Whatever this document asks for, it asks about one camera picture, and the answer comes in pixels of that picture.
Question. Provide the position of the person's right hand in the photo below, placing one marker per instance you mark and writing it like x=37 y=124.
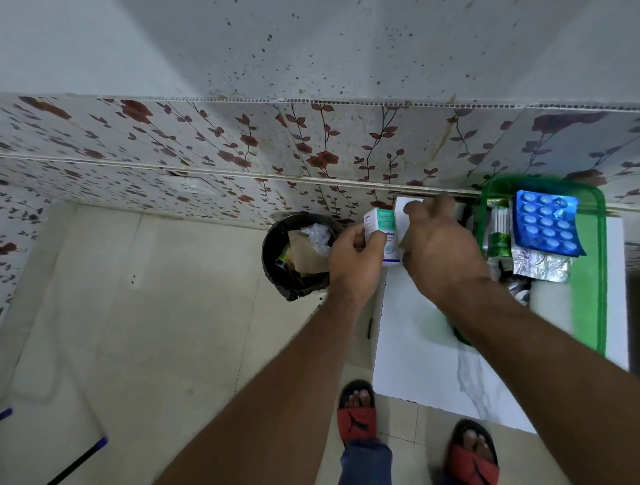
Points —
x=445 y=255

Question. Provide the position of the person's left hand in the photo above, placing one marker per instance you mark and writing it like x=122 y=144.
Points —
x=357 y=272

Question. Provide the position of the brown cardboard sheet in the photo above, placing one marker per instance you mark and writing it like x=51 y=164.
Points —
x=305 y=257

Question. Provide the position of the small white green medicine box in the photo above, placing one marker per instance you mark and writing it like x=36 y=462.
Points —
x=385 y=222

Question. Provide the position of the dark bottle green label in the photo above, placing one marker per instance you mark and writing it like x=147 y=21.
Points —
x=520 y=292

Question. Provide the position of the silver blister pack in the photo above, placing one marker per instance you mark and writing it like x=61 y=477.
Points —
x=542 y=267

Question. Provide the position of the large blue blister pack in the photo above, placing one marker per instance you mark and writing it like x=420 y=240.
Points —
x=547 y=225

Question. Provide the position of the white gauze roll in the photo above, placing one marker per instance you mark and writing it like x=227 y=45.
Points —
x=550 y=305

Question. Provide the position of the green plastic basket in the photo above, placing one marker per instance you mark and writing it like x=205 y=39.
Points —
x=590 y=280

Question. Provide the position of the person's left forearm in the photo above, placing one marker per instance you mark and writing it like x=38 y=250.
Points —
x=270 y=414

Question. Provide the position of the person's right forearm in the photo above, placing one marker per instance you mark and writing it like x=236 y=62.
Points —
x=550 y=389

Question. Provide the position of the person's left leg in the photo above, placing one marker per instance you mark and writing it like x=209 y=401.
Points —
x=365 y=464

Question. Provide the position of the crumpled white plastic bag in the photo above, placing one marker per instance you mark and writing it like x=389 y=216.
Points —
x=317 y=237

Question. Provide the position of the green can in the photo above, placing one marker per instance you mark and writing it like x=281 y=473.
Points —
x=283 y=260

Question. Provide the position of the black trash bin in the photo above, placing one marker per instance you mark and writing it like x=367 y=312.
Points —
x=272 y=280

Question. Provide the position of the red left sandal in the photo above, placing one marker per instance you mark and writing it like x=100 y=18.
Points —
x=356 y=422

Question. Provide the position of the red sandal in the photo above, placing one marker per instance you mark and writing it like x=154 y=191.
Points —
x=356 y=422
x=472 y=464

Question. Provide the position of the red right sandal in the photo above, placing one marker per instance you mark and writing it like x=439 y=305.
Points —
x=472 y=464

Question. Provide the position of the black stick blue tip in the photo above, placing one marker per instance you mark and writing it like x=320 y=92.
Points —
x=5 y=413
x=77 y=462

